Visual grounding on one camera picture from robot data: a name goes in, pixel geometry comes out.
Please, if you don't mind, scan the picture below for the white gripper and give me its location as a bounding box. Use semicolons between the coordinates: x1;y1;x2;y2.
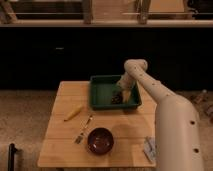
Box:
116;72;136;103

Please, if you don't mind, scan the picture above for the dark grape bunch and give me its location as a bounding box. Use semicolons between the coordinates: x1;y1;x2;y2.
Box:
111;92;123;104

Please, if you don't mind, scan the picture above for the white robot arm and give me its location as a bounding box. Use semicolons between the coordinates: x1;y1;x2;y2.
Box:
117;59;204;171

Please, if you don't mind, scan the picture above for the purple bowl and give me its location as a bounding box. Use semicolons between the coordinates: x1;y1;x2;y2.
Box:
87;127;114;155

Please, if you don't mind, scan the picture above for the green plastic tray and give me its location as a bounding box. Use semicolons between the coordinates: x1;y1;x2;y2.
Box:
89;75;142;110

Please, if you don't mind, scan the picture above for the grey folded cloth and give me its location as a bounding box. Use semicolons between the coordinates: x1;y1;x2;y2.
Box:
143;137;156;163

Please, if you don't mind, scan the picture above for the metal fork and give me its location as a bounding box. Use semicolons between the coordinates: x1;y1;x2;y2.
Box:
75;115;93;144

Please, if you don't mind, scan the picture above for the wooden table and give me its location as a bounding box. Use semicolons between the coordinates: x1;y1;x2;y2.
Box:
38;81;156;168

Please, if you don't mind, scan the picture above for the black handle object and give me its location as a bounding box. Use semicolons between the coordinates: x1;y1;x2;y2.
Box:
8;143;17;171

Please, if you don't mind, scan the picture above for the wooden shelf rail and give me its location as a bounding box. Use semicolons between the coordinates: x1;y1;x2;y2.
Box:
0;0;213;27

